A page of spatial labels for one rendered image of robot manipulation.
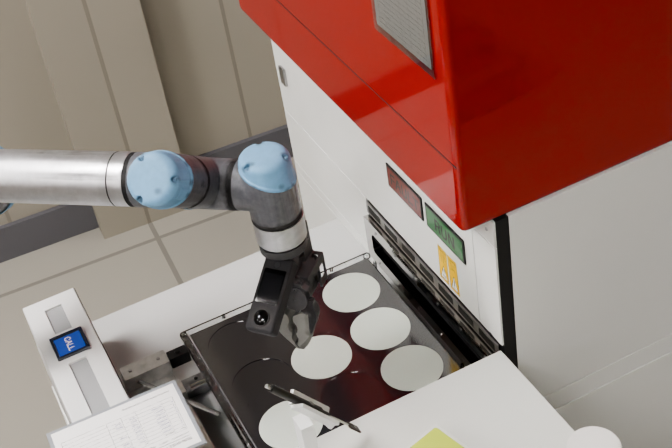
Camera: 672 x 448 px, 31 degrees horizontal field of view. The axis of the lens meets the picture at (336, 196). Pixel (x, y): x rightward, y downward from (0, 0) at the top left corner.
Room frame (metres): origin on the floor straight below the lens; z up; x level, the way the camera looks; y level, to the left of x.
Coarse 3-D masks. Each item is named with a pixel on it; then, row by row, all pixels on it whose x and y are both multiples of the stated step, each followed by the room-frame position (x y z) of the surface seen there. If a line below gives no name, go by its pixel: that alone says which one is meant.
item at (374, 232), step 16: (368, 224) 1.70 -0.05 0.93; (368, 240) 1.71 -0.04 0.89; (384, 240) 1.64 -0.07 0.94; (384, 256) 1.68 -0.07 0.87; (400, 256) 1.59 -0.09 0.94; (400, 272) 1.62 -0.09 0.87; (416, 272) 1.54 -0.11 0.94; (400, 288) 1.60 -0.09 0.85; (416, 288) 1.58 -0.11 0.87; (432, 288) 1.49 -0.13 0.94; (416, 304) 1.55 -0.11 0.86; (448, 304) 1.45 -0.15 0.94; (432, 320) 1.49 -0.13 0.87; (448, 320) 1.44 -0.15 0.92; (464, 320) 1.40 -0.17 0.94; (448, 336) 1.45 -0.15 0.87; (464, 336) 1.39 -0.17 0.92; (464, 352) 1.40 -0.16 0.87; (480, 352) 1.34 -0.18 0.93
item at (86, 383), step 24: (72, 288) 1.63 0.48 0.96; (24, 312) 1.59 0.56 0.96; (48, 312) 1.58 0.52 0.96; (72, 312) 1.57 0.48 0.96; (48, 336) 1.52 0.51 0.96; (96, 336) 1.50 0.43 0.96; (48, 360) 1.46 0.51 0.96; (72, 360) 1.45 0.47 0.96; (96, 360) 1.44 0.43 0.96; (72, 384) 1.39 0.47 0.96; (96, 384) 1.39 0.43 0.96; (120, 384) 1.38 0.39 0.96; (72, 408) 1.34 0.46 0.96; (96, 408) 1.34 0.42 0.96
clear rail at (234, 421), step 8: (184, 336) 1.52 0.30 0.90; (192, 344) 1.50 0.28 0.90; (192, 352) 1.48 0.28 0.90; (200, 360) 1.46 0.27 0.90; (200, 368) 1.44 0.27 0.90; (208, 376) 1.42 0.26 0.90; (208, 384) 1.40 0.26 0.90; (216, 384) 1.40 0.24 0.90; (216, 392) 1.38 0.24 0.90; (224, 400) 1.36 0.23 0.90; (224, 408) 1.34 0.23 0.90; (232, 416) 1.32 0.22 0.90; (232, 424) 1.31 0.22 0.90; (240, 424) 1.30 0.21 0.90; (240, 432) 1.28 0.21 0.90; (240, 440) 1.27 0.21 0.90
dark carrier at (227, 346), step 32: (320, 288) 1.59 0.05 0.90; (384, 288) 1.56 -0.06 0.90; (224, 320) 1.55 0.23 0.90; (320, 320) 1.51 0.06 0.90; (352, 320) 1.49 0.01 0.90; (416, 320) 1.47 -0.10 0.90; (224, 352) 1.47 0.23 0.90; (256, 352) 1.46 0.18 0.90; (288, 352) 1.44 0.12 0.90; (352, 352) 1.42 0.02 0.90; (384, 352) 1.41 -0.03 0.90; (224, 384) 1.40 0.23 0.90; (256, 384) 1.38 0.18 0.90; (288, 384) 1.37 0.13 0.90; (320, 384) 1.36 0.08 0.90; (352, 384) 1.35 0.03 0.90; (384, 384) 1.34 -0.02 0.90; (256, 416) 1.31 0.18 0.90; (352, 416) 1.28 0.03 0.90
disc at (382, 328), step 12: (372, 312) 1.50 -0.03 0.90; (384, 312) 1.50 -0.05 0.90; (396, 312) 1.49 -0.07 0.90; (360, 324) 1.48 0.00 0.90; (372, 324) 1.48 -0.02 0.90; (384, 324) 1.47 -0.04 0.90; (396, 324) 1.47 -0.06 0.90; (408, 324) 1.46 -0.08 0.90; (360, 336) 1.45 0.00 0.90; (372, 336) 1.45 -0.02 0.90; (384, 336) 1.44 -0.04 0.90; (396, 336) 1.44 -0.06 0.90; (372, 348) 1.42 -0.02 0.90; (384, 348) 1.42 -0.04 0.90
